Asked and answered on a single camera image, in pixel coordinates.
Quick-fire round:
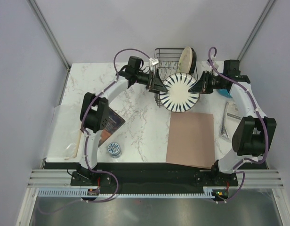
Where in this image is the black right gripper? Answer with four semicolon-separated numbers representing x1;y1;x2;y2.
189;70;226;94

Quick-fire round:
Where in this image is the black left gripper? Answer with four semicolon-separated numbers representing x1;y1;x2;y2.
134;69;167;95

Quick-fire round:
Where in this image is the blue striped white plate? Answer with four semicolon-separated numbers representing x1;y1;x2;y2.
159;73;200;113

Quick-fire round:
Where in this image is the teal polka dot plate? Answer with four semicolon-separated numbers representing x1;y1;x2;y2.
217;89;232;98

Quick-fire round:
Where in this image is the cream plate with branch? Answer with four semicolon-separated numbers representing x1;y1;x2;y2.
177;46;193;74

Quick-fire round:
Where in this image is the black wire dish rack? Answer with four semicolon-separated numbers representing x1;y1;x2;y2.
154;48;199;108

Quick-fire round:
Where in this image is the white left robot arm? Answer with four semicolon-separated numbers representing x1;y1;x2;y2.
80;53;200;185

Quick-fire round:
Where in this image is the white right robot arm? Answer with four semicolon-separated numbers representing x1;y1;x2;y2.
201;60;277;185

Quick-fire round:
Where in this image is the white paper leaflet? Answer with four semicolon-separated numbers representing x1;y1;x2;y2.
226;101;242;121

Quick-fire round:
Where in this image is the pink folder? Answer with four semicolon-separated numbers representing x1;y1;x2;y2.
166;112;215;169

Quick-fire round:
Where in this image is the dark sunset book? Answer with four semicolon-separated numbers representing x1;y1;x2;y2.
98;108;126;146

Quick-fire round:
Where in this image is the blue patterned small cup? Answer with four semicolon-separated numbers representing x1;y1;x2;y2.
107;142;122;158

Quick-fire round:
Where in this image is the clear plastic bag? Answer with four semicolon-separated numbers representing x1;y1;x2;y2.
45;104;81;162

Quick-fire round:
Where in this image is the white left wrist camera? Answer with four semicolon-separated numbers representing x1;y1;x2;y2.
149;58;159;68

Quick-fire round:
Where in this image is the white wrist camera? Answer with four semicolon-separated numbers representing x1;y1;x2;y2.
206;59;219;70
149;58;159;68

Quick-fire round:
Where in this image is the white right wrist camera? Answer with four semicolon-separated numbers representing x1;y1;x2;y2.
206;59;219;70

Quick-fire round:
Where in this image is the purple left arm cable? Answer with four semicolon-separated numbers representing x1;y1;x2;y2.
36;48;153;215

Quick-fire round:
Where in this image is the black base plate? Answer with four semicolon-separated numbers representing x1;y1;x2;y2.
71;162;238;194

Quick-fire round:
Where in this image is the white cable duct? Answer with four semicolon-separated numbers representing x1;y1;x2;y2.
37;187;216;198

